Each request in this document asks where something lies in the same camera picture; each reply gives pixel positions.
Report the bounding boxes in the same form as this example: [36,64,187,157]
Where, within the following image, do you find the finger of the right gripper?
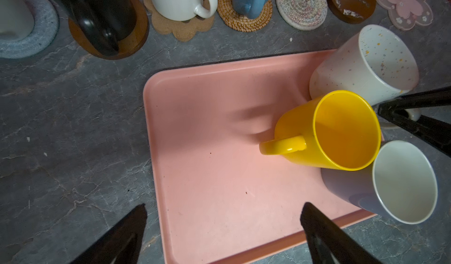
[378,87,451,116]
[378,109,451,157]

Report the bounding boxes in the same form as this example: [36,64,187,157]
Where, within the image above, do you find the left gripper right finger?
[300,203,380,264]

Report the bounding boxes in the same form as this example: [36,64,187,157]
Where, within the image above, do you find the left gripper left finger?
[72,204,148,264]

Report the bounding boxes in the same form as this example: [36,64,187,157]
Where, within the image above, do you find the white mug purple handle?
[321,140,438,225]

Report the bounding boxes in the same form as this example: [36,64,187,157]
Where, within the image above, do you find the pink flower coaster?
[377,0,433,31]

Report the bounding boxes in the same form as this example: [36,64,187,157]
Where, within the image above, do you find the pink plastic tray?
[143,50,372,264]

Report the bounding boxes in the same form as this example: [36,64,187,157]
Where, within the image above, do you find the glossy amber round coaster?
[327,0,377,24]

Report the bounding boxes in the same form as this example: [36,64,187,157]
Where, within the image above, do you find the cream lace round coaster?
[276,0,328,31]

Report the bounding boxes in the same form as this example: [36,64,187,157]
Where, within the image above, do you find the dark brown round coaster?
[68,0,149,60]

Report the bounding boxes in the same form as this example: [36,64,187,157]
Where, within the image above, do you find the woven tan round coaster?
[217,0,272,32]

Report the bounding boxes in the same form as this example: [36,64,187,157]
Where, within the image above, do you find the brown paw print coaster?
[143,0,214,42]

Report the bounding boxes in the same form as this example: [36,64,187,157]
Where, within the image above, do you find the grey round coaster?
[1,0,59,59]

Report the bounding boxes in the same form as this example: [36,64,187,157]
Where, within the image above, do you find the black mug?
[54,0,137,56]

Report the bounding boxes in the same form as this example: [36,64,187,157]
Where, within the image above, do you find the yellow mug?
[259,90,382,171]

